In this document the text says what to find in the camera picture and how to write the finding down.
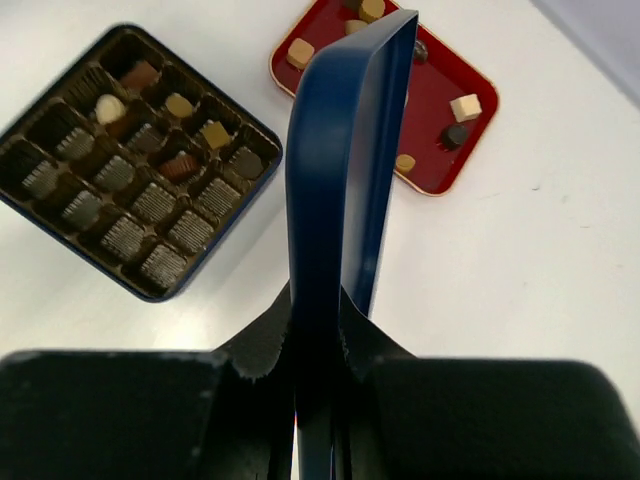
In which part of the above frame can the dark chocolate right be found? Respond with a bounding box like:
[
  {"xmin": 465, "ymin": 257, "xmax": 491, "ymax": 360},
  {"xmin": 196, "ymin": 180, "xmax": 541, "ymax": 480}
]
[{"xmin": 439, "ymin": 123, "xmax": 469, "ymax": 151}]

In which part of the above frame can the gold heart chocolate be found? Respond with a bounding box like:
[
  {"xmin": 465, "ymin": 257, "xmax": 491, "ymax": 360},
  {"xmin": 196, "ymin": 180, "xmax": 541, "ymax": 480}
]
[{"xmin": 344, "ymin": 19, "xmax": 368, "ymax": 35}]

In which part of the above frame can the gold round chocolate top-left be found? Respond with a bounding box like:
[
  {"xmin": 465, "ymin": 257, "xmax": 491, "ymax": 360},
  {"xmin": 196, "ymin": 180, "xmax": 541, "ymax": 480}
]
[{"xmin": 358, "ymin": 0, "xmax": 386, "ymax": 23}]

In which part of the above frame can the brown chocolate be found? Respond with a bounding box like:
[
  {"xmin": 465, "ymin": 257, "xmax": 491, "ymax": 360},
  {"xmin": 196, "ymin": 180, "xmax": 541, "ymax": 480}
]
[{"xmin": 119, "ymin": 60, "xmax": 160, "ymax": 92}]

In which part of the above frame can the gold square chocolate bottom-left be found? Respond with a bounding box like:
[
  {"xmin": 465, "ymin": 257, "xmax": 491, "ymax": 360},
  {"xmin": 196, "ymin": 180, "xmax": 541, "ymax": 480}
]
[{"xmin": 286, "ymin": 38, "xmax": 315, "ymax": 70}]

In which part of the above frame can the round gold chocolate bottom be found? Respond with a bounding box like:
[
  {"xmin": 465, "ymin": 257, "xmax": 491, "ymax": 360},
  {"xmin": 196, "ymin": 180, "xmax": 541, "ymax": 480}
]
[{"xmin": 395, "ymin": 154, "xmax": 416, "ymax": 174}]

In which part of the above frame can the white round chocolate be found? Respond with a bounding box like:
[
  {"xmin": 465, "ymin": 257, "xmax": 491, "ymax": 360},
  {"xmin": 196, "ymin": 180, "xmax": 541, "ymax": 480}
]
[{"xmin": 94, "ymin": 94, "xmax": 126, "ymax": 125}]

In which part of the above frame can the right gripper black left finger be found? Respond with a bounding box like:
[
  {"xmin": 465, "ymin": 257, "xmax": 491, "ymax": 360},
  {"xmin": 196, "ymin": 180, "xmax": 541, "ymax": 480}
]
[{"xmin": 1, "ymin": 290, "xmax": 294, "ymax": 479}]

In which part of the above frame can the red rectangular tray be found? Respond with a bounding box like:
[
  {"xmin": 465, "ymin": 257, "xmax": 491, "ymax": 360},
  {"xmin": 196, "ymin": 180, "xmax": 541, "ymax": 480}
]
[{"xmin": 269, "ymin": 1, "xmax": 499, "ymax": 196}]

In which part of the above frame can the beige cube chocolate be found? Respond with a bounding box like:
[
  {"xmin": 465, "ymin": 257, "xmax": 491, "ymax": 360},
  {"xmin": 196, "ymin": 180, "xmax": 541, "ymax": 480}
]
[{"xmin": 449, "ymin": 93, "xmax": 482, "ymax": 123}]

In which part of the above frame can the blue chocolate box with insert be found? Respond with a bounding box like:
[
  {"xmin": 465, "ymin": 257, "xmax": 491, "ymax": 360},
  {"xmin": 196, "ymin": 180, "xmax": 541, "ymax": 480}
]
[{"xmin": 1, "ymin": 24, "xmax": 283, "ymax": 302}]

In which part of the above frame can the blue box lid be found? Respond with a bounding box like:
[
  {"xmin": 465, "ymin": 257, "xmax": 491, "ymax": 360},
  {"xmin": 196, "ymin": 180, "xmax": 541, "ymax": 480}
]
[{"xmin": 285, "ymin": 9, "xmax": 418, "ymax": 479}]

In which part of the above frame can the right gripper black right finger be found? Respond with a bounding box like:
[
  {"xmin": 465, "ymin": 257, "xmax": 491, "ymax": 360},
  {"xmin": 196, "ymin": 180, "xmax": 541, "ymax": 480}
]
[{"xmin": 332, "ymin": 294, "xmax": 639, "ymax": 479}]

